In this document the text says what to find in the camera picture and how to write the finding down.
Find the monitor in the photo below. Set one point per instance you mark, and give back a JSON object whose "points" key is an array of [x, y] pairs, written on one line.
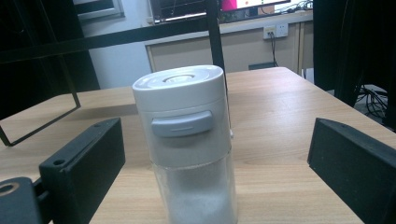
{"points": [[252, 7]]}

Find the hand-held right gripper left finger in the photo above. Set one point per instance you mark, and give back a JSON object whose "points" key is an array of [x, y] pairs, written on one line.
{"points": [[81, 168]]}

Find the white salt shaker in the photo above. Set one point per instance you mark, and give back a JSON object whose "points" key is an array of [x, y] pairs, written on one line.
{"points": [[186, 133]]}

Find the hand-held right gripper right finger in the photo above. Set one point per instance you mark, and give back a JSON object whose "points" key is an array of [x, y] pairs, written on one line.
{"points": [[355, 168]]}

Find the white wall socket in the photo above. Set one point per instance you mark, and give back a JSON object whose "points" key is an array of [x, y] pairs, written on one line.
{"points": [[275, 31]]}

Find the black curtain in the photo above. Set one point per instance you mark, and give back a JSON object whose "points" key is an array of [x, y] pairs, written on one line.
{"points": [[355, 46]]}

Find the beige counter cabinet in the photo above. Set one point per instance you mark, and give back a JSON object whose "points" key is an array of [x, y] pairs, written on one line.
{"points": [[236, 46]]}

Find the black metal frame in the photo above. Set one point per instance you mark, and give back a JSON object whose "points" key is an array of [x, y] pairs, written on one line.
{"points": [[109, 39]]}

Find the window frame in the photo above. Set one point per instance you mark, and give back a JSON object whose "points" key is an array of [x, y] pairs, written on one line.
{"points": [[98, 9]]}

